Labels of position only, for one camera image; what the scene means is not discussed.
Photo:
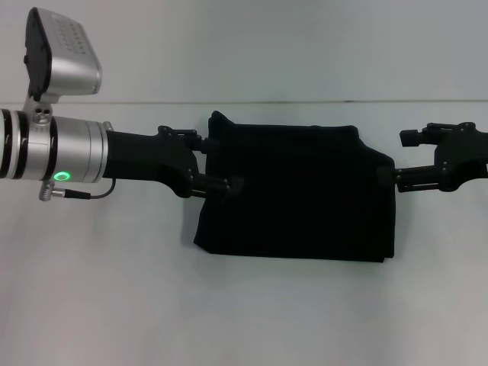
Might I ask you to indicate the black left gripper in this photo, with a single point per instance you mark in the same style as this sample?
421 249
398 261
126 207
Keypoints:
148 156

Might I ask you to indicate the black shirt with FREE print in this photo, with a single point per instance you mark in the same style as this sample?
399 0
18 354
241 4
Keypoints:
297 190

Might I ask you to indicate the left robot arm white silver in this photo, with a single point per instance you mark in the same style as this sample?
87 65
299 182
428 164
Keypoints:
53 150

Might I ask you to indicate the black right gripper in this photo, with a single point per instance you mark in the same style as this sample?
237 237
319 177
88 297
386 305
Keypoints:
461 156

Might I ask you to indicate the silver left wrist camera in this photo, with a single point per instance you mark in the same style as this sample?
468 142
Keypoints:
61 57

